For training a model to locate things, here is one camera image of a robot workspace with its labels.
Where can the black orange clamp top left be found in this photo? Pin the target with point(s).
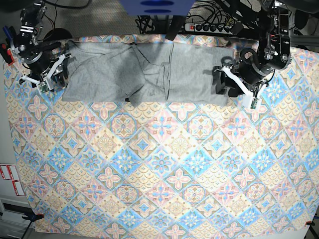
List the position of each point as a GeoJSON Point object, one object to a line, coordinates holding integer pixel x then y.
{"type": "Point", "coordinates": [6, 54]}

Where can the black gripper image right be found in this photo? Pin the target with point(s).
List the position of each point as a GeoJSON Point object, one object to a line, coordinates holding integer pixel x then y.
{"type": "Point", "coordinates": [250, 69]}

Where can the patterned tablecloth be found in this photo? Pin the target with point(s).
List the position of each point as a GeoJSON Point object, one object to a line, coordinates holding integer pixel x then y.
{"type": "Point", "coordinates": [169, 170]}

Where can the blue clamp bottom left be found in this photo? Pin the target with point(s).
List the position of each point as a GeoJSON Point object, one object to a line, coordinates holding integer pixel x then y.
{"type": "Point", "coordinates": [32, 217]}

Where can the orange clamp bottom right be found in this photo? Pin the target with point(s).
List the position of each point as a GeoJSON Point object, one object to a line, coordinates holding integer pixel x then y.
{"type": "Point", "coordinates": [311, 223]}

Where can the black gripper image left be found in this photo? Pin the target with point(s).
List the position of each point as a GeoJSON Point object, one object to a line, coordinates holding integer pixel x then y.
{"type": "Point", "coordinates": [44, 66]}

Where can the blue clamp handle top left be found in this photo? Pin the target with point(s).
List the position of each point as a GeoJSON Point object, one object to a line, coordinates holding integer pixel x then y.
{"type": "Point", "coordinates": [10, 33]}

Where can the black power strip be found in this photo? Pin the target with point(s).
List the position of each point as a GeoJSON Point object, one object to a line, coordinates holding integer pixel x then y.
{"type": "Point", "coordinates": [207, 28]}

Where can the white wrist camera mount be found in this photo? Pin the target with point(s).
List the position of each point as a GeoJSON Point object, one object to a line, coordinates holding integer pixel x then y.
{"type": "Point", "coordinates": [251, 93]}
{"type": "Point", "coordinates": [43, 86]}

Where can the white red label stickers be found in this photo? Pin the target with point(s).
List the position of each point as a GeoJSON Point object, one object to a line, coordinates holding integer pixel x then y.
{"type": "Point", "coordinates": [9, 173]}

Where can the black round base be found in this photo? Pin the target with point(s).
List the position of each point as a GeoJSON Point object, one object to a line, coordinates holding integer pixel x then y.
{"type": "Point", "coordinates": [57, 34]}

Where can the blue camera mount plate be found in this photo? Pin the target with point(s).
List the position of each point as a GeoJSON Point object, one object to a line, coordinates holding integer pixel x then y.
{"type": "Point", "coordinates": [157, 7]}

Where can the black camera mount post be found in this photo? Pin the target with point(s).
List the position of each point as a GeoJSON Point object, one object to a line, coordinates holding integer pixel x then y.
{"type": "Point", "coordinates": [177, 22]}

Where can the grey T-shirt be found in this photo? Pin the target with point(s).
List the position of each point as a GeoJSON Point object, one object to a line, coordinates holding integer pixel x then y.
{"type": "Point", "coordinates": [144, 72]}

